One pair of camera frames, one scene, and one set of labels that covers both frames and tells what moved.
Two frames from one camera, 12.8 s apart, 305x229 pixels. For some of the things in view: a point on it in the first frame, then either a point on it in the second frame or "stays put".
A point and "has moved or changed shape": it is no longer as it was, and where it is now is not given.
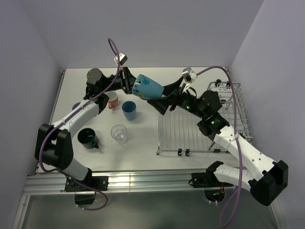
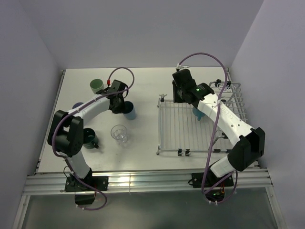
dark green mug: (87, 138) stays put
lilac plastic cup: (76, 105) stays put
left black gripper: (127, 80) -> (118, 110)
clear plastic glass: (119, 132) stays put
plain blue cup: (129, 108) stays put
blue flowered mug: (147, 88) has moved or changed shape
